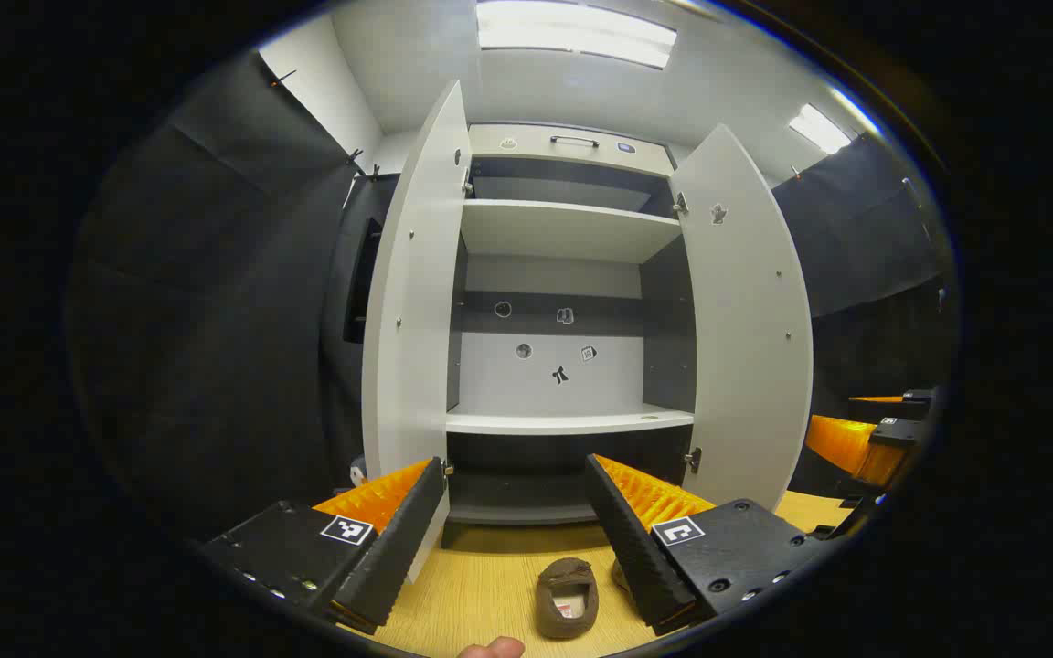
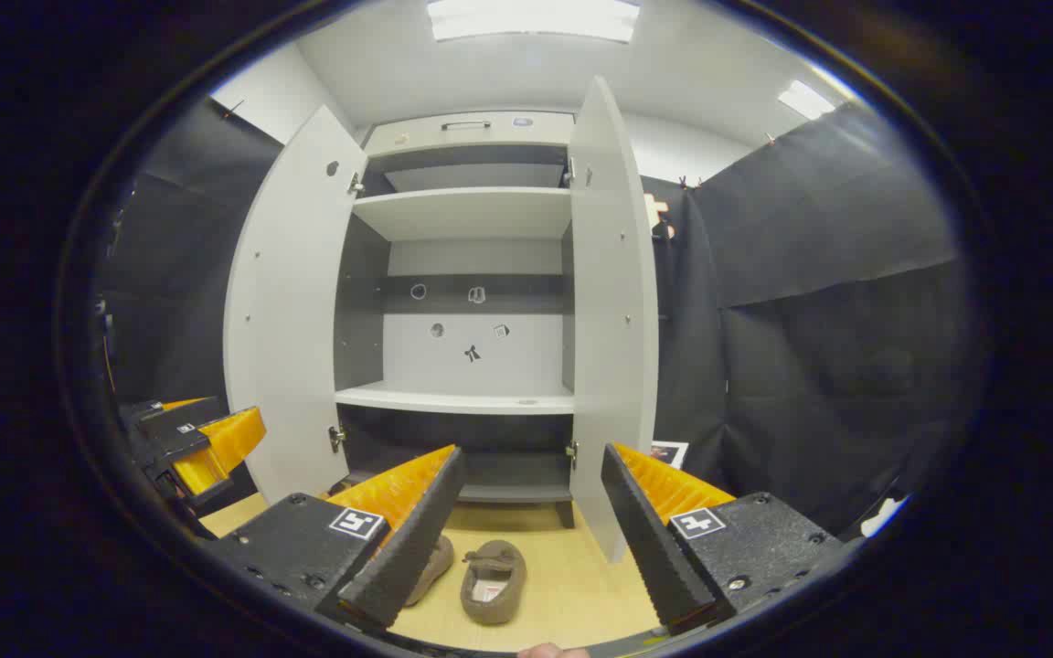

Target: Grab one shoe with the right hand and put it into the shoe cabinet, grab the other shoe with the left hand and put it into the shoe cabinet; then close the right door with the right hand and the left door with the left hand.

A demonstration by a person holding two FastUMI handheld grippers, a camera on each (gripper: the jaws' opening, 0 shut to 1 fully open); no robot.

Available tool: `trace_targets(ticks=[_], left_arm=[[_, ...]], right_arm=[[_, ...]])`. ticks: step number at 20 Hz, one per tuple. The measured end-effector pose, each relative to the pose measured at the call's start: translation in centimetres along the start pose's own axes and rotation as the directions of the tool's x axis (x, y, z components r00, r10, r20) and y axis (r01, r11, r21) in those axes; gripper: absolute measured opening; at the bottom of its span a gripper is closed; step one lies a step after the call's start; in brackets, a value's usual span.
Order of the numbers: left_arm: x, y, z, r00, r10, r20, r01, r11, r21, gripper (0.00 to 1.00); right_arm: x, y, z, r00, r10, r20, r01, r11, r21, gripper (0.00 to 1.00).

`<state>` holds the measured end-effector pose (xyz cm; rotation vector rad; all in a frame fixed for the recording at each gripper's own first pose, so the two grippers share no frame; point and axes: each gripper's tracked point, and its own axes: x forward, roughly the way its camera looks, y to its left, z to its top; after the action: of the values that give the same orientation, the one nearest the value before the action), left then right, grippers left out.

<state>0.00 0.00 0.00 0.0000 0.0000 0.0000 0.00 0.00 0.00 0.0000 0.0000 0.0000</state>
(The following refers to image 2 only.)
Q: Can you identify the white shoe cabinet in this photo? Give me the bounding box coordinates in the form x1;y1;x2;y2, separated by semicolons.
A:
335;111;578;529

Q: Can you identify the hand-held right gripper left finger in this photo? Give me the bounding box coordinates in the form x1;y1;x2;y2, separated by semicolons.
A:
205;445;467;631

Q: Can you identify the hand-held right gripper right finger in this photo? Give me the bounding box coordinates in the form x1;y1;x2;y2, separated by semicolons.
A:
600;442;846;637

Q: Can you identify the white shoe cabinet door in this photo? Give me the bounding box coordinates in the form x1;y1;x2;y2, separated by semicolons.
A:
568;76;660;563
223;105;369;504

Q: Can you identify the ceiling light panel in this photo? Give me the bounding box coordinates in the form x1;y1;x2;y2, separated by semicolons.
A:
778;80;836;120
426;0;642;44

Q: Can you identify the brown fuzzy shoe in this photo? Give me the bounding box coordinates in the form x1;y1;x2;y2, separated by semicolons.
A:
461;539;527;626
403;535;456;607

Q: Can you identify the black backdrop cloth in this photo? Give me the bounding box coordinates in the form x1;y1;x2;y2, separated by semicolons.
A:
97;96;984;540

